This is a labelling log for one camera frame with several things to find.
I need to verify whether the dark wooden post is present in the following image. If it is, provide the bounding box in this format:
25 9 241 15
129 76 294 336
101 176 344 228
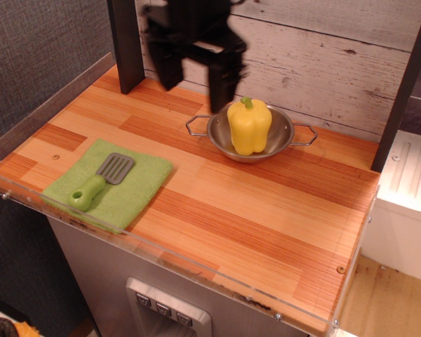
370 26 421 173
107 0 145 94

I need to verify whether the clear acrylic front guard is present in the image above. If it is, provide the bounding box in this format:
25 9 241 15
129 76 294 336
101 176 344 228
0 168 382 337

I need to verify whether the silver pot with handles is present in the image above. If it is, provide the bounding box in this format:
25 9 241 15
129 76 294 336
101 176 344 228
185 105 318 164

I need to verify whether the green folded cloth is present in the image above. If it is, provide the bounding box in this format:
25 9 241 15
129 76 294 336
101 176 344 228
43 139 173 233

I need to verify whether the yellow plastic bell pepper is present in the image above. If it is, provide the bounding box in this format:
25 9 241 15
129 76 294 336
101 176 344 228
227 96 272 156

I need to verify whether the orange object bottom left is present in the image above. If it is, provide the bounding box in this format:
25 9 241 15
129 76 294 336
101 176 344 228
6 322 41 337

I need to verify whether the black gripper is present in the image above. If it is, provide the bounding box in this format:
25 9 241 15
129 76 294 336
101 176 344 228
143 1 247 113

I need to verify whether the grey toy fridge cabinet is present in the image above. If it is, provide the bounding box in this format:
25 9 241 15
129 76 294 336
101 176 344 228
48 218 306 336

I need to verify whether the dark left wooden post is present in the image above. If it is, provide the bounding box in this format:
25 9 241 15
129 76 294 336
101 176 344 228
107 0 145 94

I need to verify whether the grey spatula green handle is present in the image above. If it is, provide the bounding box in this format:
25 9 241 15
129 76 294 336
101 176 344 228
67 152 135 212

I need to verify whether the dark right wooden post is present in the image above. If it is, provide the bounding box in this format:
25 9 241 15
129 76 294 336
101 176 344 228
370 26 421 173

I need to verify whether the silver dispenser panel with buttons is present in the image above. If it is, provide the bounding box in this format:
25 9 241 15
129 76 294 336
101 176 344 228
126 277 213 336

